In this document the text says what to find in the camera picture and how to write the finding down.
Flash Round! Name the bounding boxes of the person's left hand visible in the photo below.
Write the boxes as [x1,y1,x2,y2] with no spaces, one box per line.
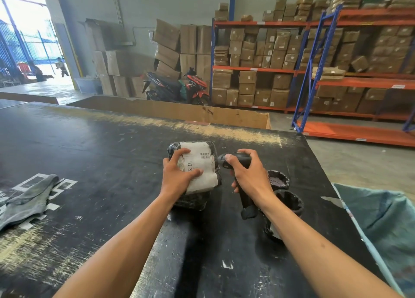
[160,148,204,199]

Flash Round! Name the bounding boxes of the clear plastic storage bin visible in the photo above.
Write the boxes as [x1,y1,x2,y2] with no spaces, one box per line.
[74,77,103,95]

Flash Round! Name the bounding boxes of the red motorcycle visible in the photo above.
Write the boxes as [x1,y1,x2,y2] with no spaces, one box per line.
[182,67,211,107]

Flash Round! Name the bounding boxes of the large open cardboard box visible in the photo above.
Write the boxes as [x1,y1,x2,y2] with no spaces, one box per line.
[66,96,272,130]

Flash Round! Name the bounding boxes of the person's left forearm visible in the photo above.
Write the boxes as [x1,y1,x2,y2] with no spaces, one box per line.
[53,191,183,298]

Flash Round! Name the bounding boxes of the grey cloth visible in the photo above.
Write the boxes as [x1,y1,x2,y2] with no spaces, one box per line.
[0,174,60,232]

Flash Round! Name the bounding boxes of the rows of brown shelf parcels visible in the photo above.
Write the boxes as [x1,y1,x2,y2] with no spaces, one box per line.
[212,0,415,113]

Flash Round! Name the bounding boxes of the stack of large cardboard cartons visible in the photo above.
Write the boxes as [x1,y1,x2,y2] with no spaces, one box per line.
[84,18,147,98]

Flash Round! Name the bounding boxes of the orange blue shelf rack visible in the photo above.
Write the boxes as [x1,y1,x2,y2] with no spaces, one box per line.
[291,4,415,148]
[210,0,313,114]

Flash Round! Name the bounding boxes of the black parcel white label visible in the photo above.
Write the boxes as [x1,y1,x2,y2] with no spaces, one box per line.
[167,141,222,211]

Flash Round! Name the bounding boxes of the black handheld barcode scanner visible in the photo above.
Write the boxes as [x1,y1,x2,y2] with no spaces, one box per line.
[217,152,260,220]

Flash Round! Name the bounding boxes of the person's right hand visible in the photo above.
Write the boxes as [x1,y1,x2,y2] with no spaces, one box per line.
[225,149,277,209]

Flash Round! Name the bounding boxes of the person's right forearm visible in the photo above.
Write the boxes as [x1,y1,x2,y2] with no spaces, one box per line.
[258,196,404,298]

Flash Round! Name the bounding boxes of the teal woven sack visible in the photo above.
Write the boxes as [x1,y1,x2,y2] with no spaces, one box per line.
[332,182,415,298]

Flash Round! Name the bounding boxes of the leaning stack of cardboard cartons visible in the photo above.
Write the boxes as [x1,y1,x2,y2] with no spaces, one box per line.
[152,18,213,82]

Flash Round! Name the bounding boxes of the black motorcycle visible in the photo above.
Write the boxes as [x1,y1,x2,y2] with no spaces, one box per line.
[142,71,183,102]

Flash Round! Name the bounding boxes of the blue metal fence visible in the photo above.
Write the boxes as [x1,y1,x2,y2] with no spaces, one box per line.
[0,18,63,78]

